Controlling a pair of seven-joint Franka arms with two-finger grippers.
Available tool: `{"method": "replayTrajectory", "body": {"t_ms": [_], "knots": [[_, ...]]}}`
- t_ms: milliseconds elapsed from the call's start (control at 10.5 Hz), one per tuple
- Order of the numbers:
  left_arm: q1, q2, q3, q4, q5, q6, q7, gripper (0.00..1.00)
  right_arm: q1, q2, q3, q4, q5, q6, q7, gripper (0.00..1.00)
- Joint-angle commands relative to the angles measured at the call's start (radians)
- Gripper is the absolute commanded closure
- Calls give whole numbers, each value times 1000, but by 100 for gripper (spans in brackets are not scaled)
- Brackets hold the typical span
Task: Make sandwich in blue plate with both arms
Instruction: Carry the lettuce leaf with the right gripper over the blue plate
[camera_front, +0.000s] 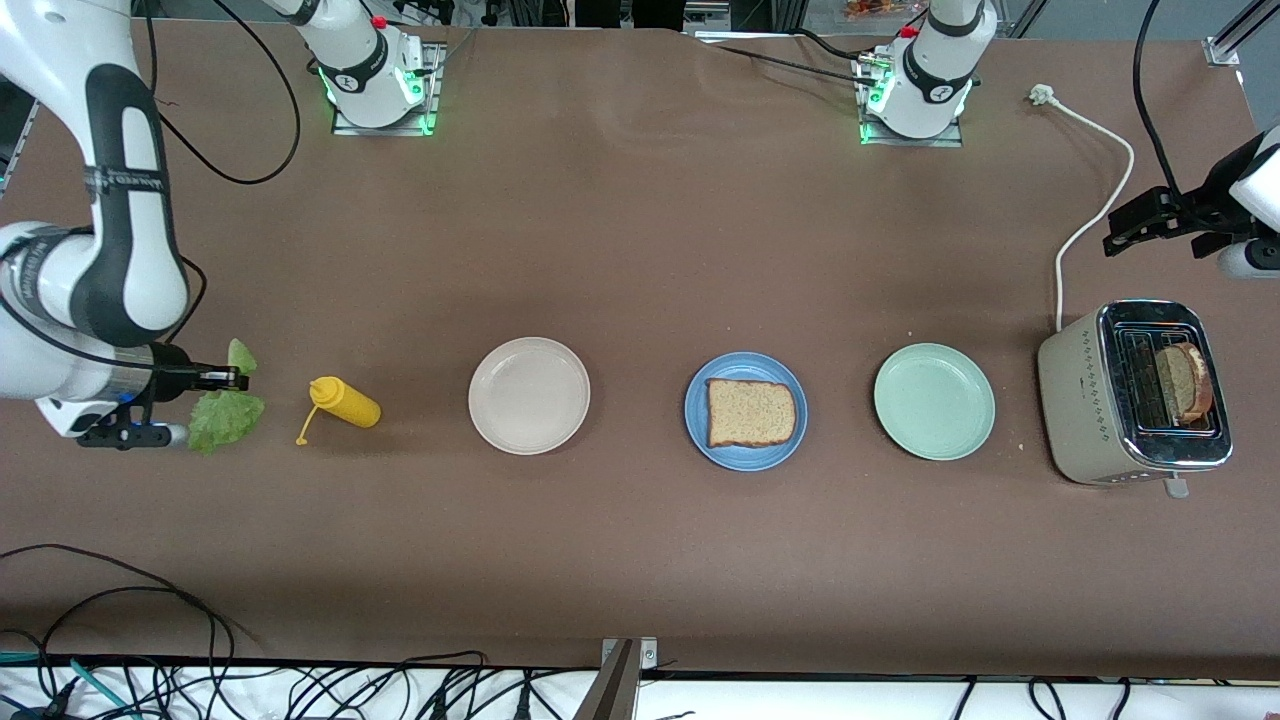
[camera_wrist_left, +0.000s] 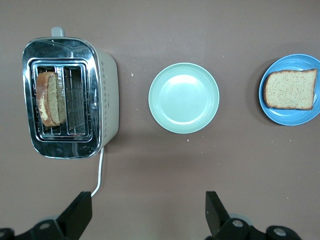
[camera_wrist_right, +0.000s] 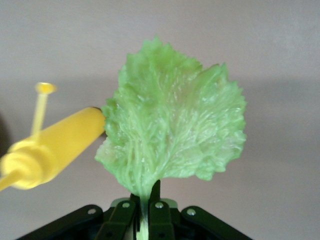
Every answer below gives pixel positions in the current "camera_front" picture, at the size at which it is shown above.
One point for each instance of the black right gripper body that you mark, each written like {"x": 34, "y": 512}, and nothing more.
{"x": 170, "y": 374}

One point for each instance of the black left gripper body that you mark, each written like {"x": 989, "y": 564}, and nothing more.
{"x": 1213, "y": 197}

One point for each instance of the green lettuce leaf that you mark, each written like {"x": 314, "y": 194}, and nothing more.
{"x": 225, "y": 420}

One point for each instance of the yellow squeeze bottle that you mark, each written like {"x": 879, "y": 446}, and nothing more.
{"x": 350, "y": 405}

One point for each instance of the light brown bread slice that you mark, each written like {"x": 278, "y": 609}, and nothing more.
{"x": 750, "y": 413}

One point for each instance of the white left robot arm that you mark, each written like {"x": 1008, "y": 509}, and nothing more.
{"x": 925, "y": 90}

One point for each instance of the pale green plate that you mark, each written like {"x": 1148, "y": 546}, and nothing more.
{"x": 935, "y": 402}

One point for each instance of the white plate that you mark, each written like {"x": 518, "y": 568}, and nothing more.
{"x": 529, "y": 396}

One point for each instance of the blue plate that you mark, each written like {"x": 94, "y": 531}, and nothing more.
{"x": 745, "y": 460}

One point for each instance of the dark crust bread slice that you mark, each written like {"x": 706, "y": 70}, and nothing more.
{"x": 1185, "y": 385}

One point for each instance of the slanted aluminium profile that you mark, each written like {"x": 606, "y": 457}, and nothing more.
{"x": 1235, "y": 35}

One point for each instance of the beige metal toaster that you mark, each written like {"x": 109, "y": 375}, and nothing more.
{"x": 1085, "y": 410}

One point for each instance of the orange packaged items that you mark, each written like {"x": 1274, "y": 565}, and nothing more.
{"x": 870, "y": 8}

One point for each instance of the white lower shelf board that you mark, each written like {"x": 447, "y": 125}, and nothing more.
{"x": 800, "y": 700}

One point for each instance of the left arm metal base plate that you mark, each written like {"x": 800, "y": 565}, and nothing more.
{"x": 910, "y": 141}

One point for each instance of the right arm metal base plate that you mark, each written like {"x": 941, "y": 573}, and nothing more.
{"x": 432, "y": 100}

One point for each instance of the aluminium frame post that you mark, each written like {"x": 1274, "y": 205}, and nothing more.
{"x": 618, "y": 690}

